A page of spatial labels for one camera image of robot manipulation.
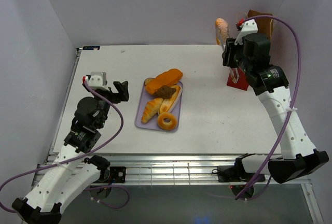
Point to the striped croissant bread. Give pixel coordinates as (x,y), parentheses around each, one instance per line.
(151,109)

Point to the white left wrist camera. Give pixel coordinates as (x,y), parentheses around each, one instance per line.
(97,80)

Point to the pink sugared round bread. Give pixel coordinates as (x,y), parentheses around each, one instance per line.
(221,31)

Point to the long orange bread loaf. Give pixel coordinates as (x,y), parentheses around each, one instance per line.
(168,78)

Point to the white iced hotdog bun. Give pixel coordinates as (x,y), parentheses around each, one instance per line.
(169,104)

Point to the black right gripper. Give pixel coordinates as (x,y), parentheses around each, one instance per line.
(230,48)

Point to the black table label sticker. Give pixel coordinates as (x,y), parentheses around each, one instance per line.
(90,47)

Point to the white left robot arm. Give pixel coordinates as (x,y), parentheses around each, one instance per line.
(76,166)

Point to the lavender plastic tray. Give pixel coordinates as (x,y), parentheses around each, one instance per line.
(168,122)

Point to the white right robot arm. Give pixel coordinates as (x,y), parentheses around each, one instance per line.
(299,156)

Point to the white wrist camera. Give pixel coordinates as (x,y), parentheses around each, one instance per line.
(245,27)
(97,80)

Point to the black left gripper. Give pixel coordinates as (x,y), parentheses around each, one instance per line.
(122,95)

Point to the sliced baguette piece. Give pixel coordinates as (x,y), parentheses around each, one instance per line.
(148,80)

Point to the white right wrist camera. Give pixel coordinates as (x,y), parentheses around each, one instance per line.
(245,27)

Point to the red brown paper bag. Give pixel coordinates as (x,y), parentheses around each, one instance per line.
(265,26)

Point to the aluminium rail frame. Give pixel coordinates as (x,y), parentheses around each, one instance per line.
(160,170)

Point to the metal serving tongs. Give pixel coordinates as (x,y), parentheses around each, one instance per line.
(234,76)

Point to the dark brown chocolate bread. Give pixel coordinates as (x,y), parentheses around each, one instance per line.
(165,92)

